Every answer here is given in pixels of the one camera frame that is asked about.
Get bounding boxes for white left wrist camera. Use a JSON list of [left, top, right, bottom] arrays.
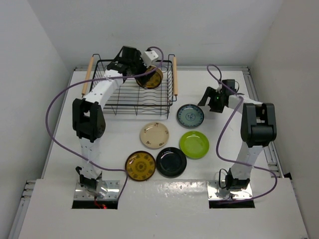
[[142, 50, 159, 64]]

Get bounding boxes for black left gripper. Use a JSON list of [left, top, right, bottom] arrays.
[[129, 50, 155, 85]]

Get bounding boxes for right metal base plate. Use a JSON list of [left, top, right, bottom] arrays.
[[206, 180, 253, 201]]

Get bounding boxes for brown yellow patterned plate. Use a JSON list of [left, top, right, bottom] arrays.
[[125, 150, 156, 182], [147, 69, 163, 89]]

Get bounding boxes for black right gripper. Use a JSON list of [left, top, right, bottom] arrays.
[[198, 87, 224, 114]]

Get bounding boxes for black wire dish rack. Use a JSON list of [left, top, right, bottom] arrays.
[[83, 47, 177, 119]]

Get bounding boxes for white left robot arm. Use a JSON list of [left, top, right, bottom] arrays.
[[72, 46, 159, 193]]

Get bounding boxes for lime green plate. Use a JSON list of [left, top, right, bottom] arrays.
[[179, 131, 210, 159]]

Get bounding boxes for blue floral celadon plate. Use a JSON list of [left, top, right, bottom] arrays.
[[176, 104, 204, 128]]

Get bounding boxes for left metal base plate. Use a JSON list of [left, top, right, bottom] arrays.
[[73, 180, 120, 201]]

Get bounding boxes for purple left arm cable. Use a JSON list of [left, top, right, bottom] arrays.
[[46, 46, 164, 201]]

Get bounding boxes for black glossy plate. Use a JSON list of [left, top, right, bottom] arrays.
[[156, 147, 187, 178]]

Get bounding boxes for wooden rack handle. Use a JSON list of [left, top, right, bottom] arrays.
[[81, 56, 94, 96], [172, 56, 178, 97]]

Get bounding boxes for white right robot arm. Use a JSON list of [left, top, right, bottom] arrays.
[[197, 80, 277, 191]]

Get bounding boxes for beige plate on table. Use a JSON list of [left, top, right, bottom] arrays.
[[140, 122, 169, 149]]

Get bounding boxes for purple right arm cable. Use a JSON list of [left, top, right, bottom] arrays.
[[206, 64, 278, 205]]

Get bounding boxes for metal base plate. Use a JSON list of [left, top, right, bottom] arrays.
[[206, 180, 253, 201], [73, 180, 120, 201]]

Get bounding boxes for left wooden rack handle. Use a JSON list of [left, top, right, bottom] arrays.
[[81, 56, 94, 96]]

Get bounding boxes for right wooden rack handle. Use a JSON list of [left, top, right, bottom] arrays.
[[172, 56, 178, 97]]

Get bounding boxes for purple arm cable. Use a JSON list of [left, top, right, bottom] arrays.
[[46, 46, 164, 201], [206, 64, 278, 205]]

